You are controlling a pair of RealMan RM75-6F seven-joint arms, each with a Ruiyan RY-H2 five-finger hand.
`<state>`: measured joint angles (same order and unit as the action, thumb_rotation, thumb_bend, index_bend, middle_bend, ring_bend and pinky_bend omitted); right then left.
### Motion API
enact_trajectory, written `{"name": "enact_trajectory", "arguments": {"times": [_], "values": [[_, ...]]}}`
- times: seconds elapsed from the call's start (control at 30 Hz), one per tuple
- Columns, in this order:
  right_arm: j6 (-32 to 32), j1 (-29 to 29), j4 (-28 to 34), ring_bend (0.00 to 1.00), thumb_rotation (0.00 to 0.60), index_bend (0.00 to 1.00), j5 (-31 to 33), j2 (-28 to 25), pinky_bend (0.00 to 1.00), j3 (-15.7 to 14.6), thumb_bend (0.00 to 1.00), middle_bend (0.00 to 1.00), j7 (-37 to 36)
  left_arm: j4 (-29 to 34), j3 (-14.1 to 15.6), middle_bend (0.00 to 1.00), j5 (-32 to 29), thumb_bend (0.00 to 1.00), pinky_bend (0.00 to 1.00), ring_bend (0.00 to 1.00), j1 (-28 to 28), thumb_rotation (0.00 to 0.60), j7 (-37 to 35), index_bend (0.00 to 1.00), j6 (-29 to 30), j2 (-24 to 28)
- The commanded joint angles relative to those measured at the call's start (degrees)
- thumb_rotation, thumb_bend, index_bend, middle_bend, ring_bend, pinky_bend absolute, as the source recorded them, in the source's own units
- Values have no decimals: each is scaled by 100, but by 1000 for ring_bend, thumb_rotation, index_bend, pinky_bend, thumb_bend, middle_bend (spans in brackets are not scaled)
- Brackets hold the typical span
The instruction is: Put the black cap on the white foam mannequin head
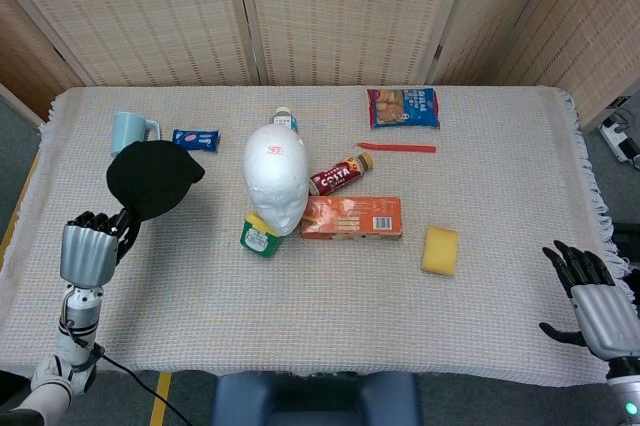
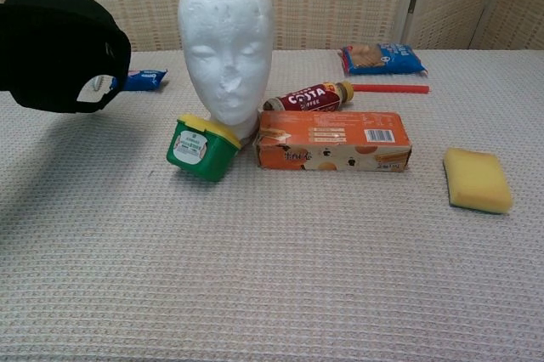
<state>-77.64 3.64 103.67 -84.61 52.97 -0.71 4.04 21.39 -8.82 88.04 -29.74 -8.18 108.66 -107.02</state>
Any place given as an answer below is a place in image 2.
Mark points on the black baseball cap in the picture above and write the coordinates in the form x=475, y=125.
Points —
x=47, y=47

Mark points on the white foam mannequin head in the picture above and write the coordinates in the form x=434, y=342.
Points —
x=225, y=39

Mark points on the orange biscuit box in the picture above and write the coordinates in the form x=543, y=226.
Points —
x=331, y=141

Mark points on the Costa coffee bottle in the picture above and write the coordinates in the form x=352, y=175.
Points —
x=306, y=98

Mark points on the green tub with yellow lid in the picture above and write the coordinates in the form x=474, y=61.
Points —
x=200, y=154

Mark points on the white woven tablecloth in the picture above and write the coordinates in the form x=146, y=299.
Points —
x=272, y=260

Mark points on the red stick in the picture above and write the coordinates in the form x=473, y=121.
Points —
x=391, y=88

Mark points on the blue Oreo packet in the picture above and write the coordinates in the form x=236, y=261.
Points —
x=146, y=78

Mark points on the blue biscuit bag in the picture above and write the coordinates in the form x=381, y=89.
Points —
x=382, y=58

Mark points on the woven folding screen panel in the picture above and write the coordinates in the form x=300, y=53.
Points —
x=525, y=5
x=331, y=1
x=140, y=1
x=455, y=1

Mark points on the yellow sponge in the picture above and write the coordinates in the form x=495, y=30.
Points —
x=478, y=179

